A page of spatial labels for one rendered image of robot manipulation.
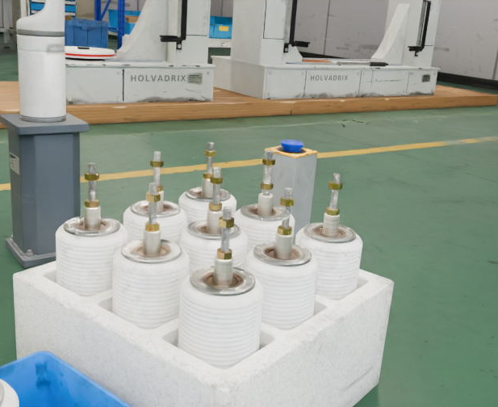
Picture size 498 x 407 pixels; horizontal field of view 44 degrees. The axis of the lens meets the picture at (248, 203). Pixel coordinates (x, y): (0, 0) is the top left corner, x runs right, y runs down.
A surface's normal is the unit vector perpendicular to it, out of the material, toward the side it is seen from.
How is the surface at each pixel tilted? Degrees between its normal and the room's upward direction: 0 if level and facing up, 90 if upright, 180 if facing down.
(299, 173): 90
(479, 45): 90
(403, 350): 0
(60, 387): 88
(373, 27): 90
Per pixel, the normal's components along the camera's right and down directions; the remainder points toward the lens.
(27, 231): -0.17, 0.29
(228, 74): -0.81, 0.12
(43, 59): 0.40, 0.30
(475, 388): 0.07, -0.95
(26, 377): 0.77, 0.21
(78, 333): -0.62, 0.19
